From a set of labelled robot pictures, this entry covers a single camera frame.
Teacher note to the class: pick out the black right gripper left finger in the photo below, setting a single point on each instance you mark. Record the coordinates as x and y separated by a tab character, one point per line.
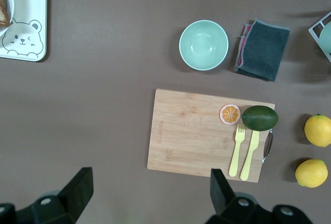
64	203

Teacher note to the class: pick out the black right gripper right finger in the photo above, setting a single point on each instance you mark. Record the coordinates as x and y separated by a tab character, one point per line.
232	208

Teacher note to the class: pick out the white round plate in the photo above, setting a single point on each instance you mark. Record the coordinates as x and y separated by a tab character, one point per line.
10	1

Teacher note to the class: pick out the seeded bread slice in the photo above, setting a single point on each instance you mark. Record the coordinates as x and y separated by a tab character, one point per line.
2	1

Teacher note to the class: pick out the yellow plastic fork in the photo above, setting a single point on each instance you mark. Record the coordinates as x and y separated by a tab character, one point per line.
234	162

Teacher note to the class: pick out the yellow plastic knife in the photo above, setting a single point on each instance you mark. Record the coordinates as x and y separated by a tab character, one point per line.
248	162

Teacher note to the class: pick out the bamboo cutting board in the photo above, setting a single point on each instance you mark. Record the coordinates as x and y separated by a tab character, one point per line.
194	136

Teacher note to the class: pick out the yellow lemon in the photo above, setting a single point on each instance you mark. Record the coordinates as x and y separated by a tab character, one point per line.
318	131
311	173

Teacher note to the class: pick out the green avocado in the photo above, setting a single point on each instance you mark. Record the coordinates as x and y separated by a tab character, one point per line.
259	118

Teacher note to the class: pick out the orange slice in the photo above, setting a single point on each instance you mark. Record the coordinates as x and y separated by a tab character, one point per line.
230	114

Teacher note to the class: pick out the dark grey folded cloth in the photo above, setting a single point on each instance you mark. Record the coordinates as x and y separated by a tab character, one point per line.
266	50

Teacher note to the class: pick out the mint green bowl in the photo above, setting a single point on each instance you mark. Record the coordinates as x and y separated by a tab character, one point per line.
204	45

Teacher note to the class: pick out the pink cloth under grey cloth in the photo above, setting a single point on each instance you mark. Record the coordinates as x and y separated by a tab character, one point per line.
247	30

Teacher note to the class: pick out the pale green cup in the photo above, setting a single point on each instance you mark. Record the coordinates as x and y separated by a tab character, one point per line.
326	37

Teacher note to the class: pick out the beige bear print tray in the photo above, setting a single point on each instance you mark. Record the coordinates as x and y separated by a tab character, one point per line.
31	1

